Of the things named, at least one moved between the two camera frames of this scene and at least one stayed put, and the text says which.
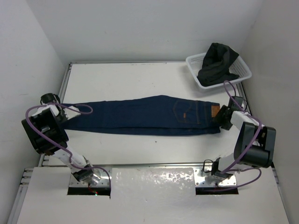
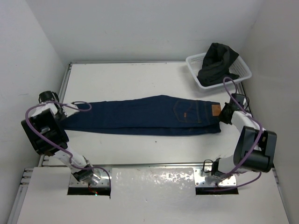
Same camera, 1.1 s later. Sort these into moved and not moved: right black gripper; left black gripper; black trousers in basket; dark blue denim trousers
Moved: right black gripper
Not moved: black trousers in basket; dark blue denim trousers; left black gripper
